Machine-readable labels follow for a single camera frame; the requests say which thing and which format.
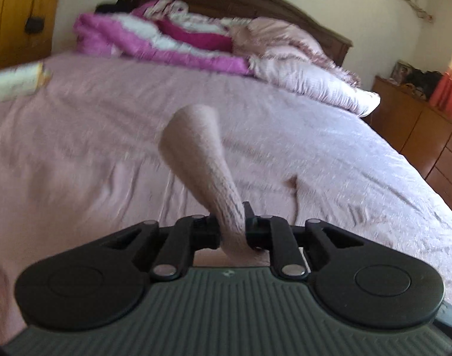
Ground white paper roll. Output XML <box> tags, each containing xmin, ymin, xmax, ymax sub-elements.
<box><xmin>0</xmin><ymin>62</ymin><xmax>52</xmax><ymax>101</ymax></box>

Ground pale pink ruffled pillow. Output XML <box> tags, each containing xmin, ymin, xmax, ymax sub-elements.
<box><xmin>230</xmin><ymin>17</ymin><xmax>380</xmax><ymax>117</ymax></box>

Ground pink knitted sweater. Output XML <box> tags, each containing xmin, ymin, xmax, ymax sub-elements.
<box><xmin>159</xmin><ymin>104</ymin><xmax>270</xmax><ymax>266</ymax></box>

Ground black charger on cable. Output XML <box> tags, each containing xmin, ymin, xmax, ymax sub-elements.
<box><xmin>24</xmin><ymin>0</ymin><xmax>45</xmax><ymax>35</ymax></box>

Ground dark items on dresser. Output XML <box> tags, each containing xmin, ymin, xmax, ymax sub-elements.
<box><xmin>390</xmin><ymin>60</ymin><xmax>443</xmax><ymax>101</ymax></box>

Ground orange curtain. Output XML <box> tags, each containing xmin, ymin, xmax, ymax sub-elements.
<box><xmin>429</xmin><ymin>49</ymin><xmax>452</xmax><ymax>117</ymax></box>

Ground magenta and white quilt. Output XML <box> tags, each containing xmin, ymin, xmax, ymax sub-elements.
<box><xmin>73</xmin><ymin>0</ymin><xmax>251</xmax><ymax>76</ymax></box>

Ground orange wooden dresser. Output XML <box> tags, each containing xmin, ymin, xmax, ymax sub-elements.
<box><xmin>365</xmin><ymin>76</ymin><xmax>452</xmax><ymax>210</ymax></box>

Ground orange wooden wardrobe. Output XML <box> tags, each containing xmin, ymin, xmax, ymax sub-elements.
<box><xmin>0</xmin><ymin>0</ymin><xmax>59</xmax><ymax>69</ymax></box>

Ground dark wooden headboard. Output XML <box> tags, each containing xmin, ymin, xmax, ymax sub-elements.
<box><xmin>130</xmin><ymin>0</ymin><xmax>353</xmax><ymax>66</ymax></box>

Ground pink floral bed sheet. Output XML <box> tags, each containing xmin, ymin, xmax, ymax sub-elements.
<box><xmin>0</xmin><ymin>53</ymin><xmax>452</xmax><ymax>344</ymax></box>

